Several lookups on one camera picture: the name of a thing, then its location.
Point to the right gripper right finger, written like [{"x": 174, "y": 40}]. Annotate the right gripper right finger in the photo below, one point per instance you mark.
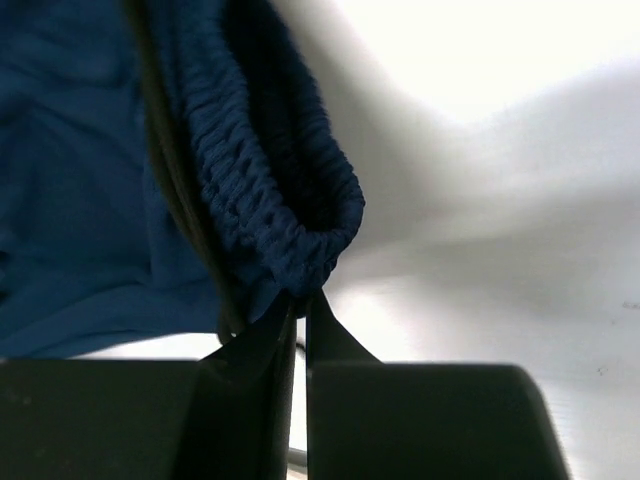
[{"x": 367, "y": 419}]

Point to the navy blue shorts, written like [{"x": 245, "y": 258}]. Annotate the navy blue shorts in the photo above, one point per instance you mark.
[{"x": 167, "y": 167}]

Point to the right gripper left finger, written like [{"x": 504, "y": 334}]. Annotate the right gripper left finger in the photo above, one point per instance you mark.
[{"x": 226, "y": 416}]

